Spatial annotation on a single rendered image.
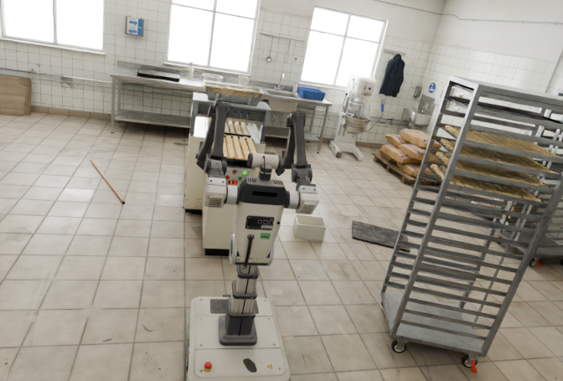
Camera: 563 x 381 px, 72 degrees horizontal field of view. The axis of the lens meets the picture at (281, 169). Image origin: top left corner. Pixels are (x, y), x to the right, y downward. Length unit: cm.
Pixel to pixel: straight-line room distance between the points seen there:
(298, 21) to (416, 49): 233
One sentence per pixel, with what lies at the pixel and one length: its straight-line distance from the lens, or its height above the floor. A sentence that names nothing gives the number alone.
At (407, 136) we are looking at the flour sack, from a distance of 667.
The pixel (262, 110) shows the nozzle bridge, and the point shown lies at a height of 117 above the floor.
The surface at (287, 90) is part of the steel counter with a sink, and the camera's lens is 698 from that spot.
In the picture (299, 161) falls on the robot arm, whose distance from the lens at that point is 207.
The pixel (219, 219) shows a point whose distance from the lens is 325.
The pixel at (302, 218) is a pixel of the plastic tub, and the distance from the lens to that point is 405.
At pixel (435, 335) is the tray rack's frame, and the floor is 15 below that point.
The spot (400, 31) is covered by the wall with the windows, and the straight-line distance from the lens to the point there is 770.
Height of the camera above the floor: 192
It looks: 20 degrees down
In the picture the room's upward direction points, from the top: 11 degrees clockwise
